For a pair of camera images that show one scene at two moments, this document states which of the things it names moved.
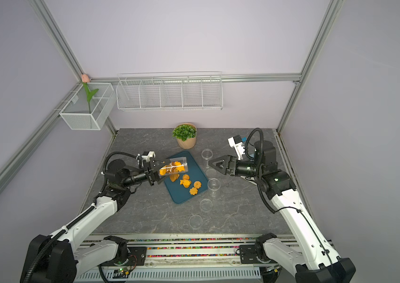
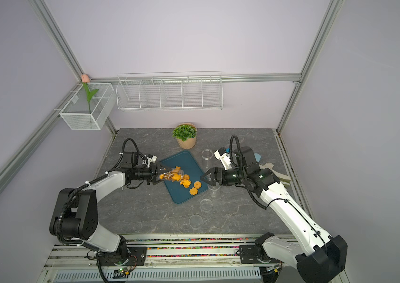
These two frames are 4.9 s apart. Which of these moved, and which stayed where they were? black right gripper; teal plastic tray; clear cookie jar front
Moved: black right gripper; clear cookie jar front
Stayed: teal plastic tray
